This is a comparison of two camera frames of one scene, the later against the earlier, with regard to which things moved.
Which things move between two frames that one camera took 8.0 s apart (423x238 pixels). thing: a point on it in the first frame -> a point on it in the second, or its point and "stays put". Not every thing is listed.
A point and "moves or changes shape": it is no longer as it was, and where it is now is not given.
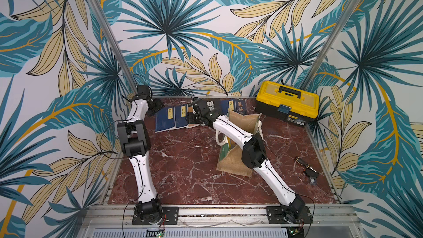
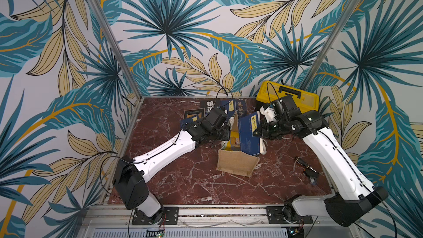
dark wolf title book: [212, 103] stays put
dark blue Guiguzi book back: [240, 106] stays put
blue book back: [181, 115] moves or changes shape
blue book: [164, 119] -> [250, 144]
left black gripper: [158, 104] -> [226, 135]
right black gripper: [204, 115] -> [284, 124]
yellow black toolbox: [290, 103] stays put
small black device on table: [309, 171] stays put
